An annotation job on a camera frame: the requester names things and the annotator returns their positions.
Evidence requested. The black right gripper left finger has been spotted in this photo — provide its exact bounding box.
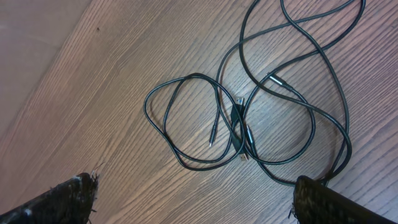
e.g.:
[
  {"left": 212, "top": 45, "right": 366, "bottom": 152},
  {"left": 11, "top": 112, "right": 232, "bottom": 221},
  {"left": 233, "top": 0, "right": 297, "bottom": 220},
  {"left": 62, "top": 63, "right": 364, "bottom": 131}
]
[{"left": 1, "top": 172, "right": 99, "bottom": 224}]

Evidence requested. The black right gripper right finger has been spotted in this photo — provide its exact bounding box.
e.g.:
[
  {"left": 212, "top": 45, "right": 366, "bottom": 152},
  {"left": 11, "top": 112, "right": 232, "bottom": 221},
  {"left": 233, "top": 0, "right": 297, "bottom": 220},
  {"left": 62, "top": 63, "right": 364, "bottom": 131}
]
[{"left": 292, "top": 175, "right": 392, "bottom": 224}]

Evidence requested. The thin black USB cable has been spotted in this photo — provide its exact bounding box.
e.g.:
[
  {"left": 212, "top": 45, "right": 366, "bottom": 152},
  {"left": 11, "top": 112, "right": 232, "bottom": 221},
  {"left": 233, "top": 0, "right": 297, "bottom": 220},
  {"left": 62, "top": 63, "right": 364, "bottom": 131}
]
[{"left": 208, "top": 0, "right": 367, "bottom": 166}]

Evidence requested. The black USB cable gray plug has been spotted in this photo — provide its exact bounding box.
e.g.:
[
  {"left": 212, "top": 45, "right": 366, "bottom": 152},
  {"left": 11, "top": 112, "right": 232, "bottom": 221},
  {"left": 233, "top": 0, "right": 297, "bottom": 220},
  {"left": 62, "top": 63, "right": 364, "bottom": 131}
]
[{"left": 238, "top": 0, "right": 366, "bottom": 185}]

